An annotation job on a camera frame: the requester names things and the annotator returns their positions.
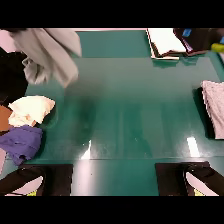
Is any grey garment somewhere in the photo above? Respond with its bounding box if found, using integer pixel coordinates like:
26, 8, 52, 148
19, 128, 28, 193
9, 28, 83, 89

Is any cream garment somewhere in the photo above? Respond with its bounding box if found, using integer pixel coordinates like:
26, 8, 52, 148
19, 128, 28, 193
7, 95, 56, 128

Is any black mounting plate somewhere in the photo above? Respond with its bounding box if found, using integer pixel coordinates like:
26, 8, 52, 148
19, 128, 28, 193
155, 162, 212, 197
42, 163, 74, 197

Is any white garment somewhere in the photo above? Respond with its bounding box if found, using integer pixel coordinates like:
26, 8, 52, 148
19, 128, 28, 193
145, 28, 188, 61

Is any purple garment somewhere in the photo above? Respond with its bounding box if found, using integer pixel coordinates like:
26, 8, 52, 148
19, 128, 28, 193
0, 124, 44, 167

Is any pale pink garment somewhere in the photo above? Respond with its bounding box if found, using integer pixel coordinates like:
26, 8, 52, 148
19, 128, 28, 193
0, 148, 8, 175

